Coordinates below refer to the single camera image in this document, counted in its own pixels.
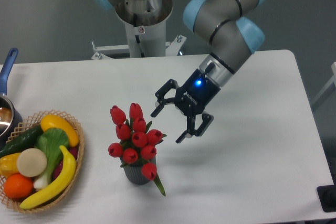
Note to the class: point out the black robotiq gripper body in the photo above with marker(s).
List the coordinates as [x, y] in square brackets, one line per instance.
[195, 94]

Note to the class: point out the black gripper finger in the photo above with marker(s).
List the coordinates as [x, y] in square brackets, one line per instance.
[190, 128]
[160, 95]

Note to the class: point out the red tulip bouquet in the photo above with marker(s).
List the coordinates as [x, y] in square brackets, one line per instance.
[136, 140]

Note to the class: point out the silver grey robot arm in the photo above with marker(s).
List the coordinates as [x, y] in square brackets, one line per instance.
[222, 23]

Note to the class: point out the grey ribbed vase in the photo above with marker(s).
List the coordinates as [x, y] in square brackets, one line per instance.
[134, 171]

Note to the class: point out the red purple vegetable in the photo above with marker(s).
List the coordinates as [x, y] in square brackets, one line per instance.
[58, 169]

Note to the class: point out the white furniture leg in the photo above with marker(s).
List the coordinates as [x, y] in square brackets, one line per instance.
[325, 91]

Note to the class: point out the yellow banana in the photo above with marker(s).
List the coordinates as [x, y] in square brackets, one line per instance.
[57, 186]

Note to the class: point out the green bok choy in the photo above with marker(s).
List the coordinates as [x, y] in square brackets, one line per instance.
[49, 143]

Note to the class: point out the black device at edge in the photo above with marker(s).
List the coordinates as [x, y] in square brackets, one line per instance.
[327, 197]

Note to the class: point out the dark green cucumber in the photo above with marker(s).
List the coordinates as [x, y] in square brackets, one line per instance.
[23, 141]

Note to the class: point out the beige round disc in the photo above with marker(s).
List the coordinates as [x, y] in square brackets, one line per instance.
[31, 162]

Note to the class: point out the yellow bell pepper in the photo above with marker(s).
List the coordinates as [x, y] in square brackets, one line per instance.
[8, 165]

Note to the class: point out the orange fruit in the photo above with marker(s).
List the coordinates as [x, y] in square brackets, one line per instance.
[18, 186]

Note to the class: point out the blue handled saucepan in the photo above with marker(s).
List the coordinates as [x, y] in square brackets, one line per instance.
[10, 117]

